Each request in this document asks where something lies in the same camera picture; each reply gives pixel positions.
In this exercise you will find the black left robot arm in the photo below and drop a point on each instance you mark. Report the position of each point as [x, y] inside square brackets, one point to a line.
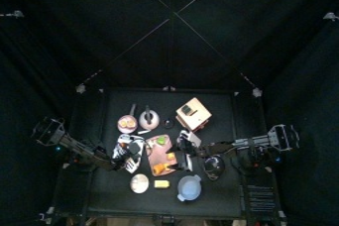
[72, 145]

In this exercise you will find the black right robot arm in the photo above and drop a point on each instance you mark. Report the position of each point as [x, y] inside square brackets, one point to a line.
[260, 143]

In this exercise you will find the red apple half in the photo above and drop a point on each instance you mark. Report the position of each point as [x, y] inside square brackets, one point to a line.
[123, 144]

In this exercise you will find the yellow toy food piece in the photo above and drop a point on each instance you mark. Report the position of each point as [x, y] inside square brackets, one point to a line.
[171, 156]

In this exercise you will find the white round plate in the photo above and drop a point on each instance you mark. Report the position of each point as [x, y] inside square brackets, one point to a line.
[139, 183]

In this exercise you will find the orange toy food piece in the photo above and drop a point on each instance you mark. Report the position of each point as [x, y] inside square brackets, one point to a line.
[159, 169]

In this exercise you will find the pink cutting board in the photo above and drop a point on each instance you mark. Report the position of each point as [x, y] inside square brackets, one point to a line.
[159, 155]

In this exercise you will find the black round pot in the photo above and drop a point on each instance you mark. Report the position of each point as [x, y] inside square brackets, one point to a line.
[213, 167]

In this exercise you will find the small white toy knife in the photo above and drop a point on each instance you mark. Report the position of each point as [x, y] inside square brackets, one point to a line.
[143, 132]

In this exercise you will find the green toy vegetable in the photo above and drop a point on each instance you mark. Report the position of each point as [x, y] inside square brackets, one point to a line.
[161, 140]

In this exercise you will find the small black round object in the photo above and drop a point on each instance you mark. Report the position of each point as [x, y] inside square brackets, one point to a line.
[168, 123]

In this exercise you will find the light blue bowl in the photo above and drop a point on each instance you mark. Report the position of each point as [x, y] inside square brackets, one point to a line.
[189, 187]

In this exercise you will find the pink frying pan with eggs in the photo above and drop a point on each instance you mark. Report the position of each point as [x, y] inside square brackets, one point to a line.
[127, 122]

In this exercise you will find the yellow butter block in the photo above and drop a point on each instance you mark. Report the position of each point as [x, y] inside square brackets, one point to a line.
[161, 184]

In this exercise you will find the pink white toy kettle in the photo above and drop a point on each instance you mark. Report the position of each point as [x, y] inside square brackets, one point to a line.
[148, 119]

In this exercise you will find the grey frame clamp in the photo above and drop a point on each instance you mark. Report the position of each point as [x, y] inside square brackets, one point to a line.
[80, 88]
[256, 91]
[14, 14]
[329, 16]
[168, 88]

